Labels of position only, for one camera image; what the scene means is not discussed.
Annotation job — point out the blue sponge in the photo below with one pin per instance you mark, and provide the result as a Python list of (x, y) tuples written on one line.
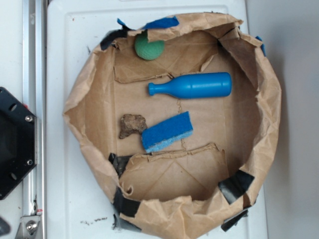
[(167, 132)]

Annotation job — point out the brown paper bag tray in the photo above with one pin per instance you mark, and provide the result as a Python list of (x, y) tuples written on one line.
[(185, 193)]

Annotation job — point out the brown rock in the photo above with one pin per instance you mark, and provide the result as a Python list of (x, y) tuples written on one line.
[(130, 124)]

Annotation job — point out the blue plastic bottle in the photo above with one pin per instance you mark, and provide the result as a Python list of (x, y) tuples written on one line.
[(195, 86)]

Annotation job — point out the green ball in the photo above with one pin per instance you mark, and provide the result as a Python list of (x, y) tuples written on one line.
[(148, 50)]

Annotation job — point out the white plastic board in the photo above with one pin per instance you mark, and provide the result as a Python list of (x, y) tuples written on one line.
[(77, 207)]

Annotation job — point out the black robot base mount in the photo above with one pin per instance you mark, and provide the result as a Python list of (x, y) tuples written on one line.
[(17, 142)]

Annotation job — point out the aluminium rail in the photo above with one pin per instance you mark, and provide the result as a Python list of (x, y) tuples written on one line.
[(34, 202)]

